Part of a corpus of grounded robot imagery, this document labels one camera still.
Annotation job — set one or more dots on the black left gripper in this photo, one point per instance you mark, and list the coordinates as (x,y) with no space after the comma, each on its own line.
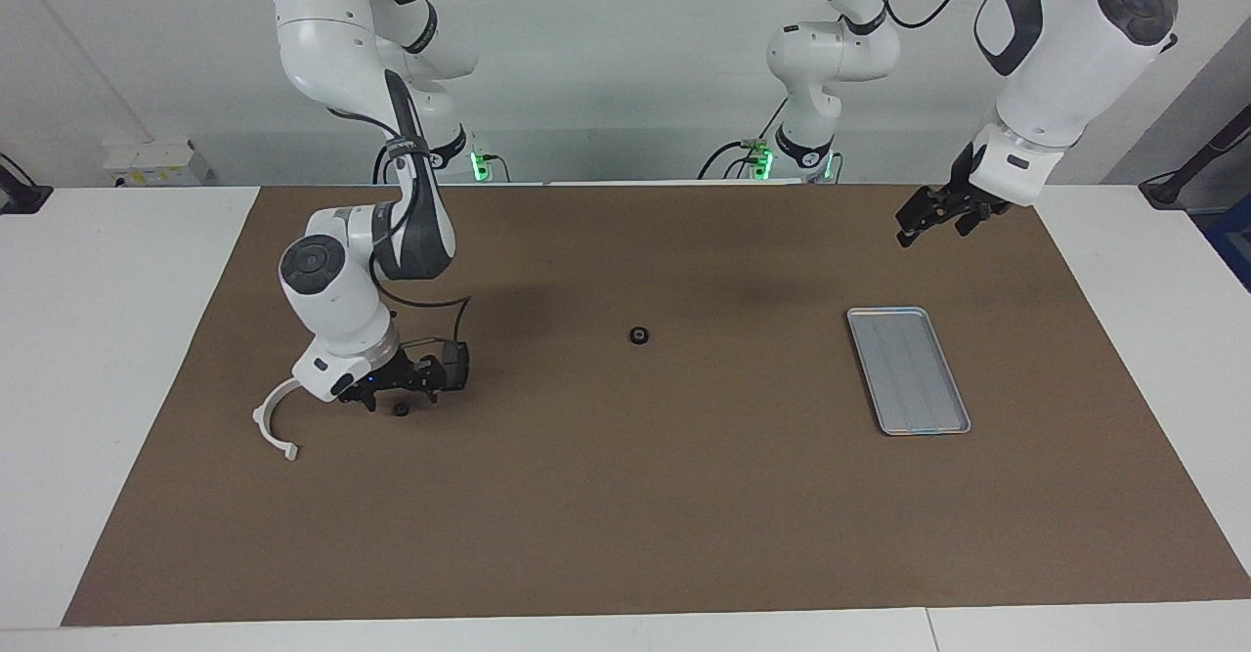
(968,197)

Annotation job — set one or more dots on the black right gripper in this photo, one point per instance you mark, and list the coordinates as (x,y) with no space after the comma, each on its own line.
(386,380)

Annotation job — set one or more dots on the large black bearing gear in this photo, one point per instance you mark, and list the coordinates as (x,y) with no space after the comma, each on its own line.
(639,335)

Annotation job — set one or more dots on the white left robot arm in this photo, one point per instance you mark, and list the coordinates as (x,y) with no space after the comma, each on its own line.
(1056,56)

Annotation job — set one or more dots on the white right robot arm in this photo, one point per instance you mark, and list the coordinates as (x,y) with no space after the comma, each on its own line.
(337,310)

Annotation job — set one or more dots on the silver metal tray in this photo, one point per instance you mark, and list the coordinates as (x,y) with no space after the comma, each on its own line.
(909,373)

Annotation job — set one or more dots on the dark rectangular brake pad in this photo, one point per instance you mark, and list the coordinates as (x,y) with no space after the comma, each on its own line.
(457,369)

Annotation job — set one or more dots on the brown table mat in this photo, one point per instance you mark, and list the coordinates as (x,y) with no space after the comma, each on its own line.
(625,496)

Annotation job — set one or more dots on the blue crate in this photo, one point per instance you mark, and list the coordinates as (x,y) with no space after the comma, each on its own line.
(1233,241)

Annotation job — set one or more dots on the white power strip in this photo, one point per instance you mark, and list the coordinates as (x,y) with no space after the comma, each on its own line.
(156,161)

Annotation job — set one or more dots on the white curved plastic bracket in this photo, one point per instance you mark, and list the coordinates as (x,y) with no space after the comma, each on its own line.
(259,419)

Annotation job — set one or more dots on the black clamp mount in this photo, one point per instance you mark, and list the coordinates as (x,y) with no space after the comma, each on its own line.
(20,193)

